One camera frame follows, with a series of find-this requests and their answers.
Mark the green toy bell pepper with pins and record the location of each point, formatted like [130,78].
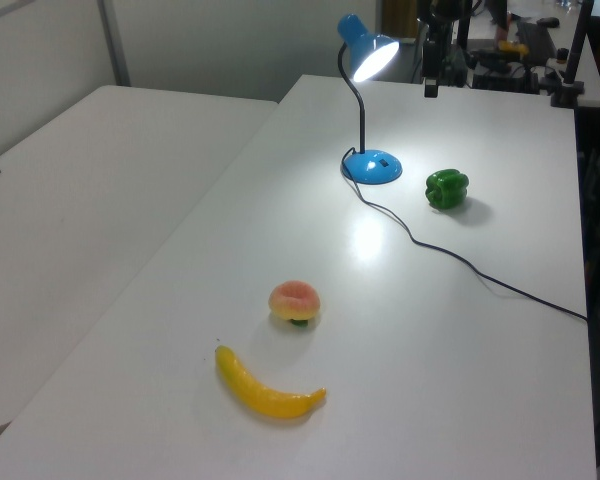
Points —
[447,189]

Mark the blue gooseneck desk lamp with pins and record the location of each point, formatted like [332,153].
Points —
[372,170]

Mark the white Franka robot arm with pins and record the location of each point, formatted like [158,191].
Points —
[439,27]

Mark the black desk equipment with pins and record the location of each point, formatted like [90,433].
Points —
[500,75]

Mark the small yellow object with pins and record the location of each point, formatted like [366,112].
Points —
[512,47]

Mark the grey wall partition post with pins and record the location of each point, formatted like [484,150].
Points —
[114,45]

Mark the thin black upright post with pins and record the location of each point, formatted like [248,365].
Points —
[464,30]

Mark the black pole with table clamp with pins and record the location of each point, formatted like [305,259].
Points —
[567,94]

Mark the black computer keyboard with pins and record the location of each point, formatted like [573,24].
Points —
[535,37]

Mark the black computer mouse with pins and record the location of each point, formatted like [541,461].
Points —
[548,21]

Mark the brown wooden panel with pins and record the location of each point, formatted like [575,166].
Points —
[397,20]

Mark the pink toy peach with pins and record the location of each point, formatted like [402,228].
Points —
[295,300]

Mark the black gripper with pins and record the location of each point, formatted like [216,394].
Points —
[431,60]

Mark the yellow toy banana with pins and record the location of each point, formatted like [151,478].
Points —
[265,400]

